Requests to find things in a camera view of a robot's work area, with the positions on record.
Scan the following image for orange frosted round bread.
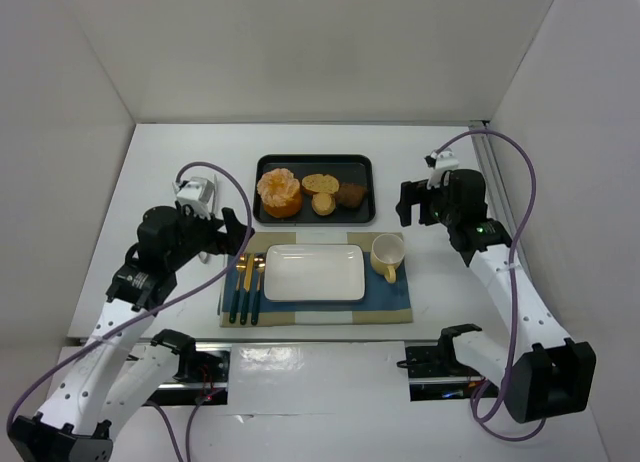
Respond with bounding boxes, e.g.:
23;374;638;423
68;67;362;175
256;168;303;219

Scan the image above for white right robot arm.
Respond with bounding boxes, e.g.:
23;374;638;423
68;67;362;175
396;169;596;423

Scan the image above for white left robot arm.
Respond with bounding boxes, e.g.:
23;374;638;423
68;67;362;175
7;205;254;461

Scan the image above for dark brown bread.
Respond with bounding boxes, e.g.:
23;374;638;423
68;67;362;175
334;183;368;209

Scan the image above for sliced baguette bread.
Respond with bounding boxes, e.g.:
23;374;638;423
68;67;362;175
301;174;340;196

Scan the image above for yellow ceramic mug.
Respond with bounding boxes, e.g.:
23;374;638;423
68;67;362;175
370;233;405;284

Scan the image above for black baking tray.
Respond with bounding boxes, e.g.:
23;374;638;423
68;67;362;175
253;154;376;226

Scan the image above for white rectangular plate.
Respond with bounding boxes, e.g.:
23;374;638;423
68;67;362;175
263;244;366;303

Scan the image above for blue beige placemat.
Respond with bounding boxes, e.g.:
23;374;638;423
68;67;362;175
249;232;413;327

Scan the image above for small round bun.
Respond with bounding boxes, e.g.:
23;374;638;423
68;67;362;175
311;193;336;216

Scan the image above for gold knife green handle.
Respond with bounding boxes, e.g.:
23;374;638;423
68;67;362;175
240;253;255;325

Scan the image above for gold fork green handle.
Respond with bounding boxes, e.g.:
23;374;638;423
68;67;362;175
229;253;248;324

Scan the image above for gold spoon green handle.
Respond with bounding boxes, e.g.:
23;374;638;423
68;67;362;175
251;254;266;326

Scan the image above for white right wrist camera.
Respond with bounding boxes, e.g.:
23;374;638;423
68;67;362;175
425;149;459;189

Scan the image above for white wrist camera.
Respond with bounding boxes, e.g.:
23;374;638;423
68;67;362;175
425;149;459;189
173;176;217;220

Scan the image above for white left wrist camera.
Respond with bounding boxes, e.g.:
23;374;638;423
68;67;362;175
173;176;217;220

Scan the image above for aluminium rail right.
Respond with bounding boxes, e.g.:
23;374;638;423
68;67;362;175
471;134;517;237

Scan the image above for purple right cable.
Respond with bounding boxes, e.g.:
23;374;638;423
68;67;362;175
432;127;548;441

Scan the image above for purple cable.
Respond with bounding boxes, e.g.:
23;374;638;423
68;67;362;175
432;127;548;441
6;162;252;462

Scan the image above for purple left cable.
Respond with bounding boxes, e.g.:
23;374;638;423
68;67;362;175
6;162;252;462

